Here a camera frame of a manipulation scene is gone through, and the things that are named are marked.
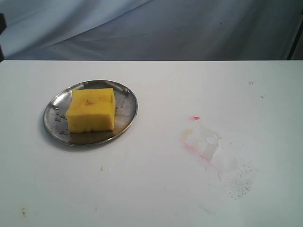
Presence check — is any yellow sponge block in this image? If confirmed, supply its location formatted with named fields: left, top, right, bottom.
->
left=65, top=88, right=116, bottom=133

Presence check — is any beige liquid spill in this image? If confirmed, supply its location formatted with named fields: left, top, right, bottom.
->
left=179, top=125, right=259, bottom=200

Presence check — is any round stainless steel plate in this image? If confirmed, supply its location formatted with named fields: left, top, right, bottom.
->
left=43, top=80, right=138, bottom=147

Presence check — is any grey backdrop cloth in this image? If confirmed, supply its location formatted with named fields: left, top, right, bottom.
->
left=0, top=0, right=303, bottom=61

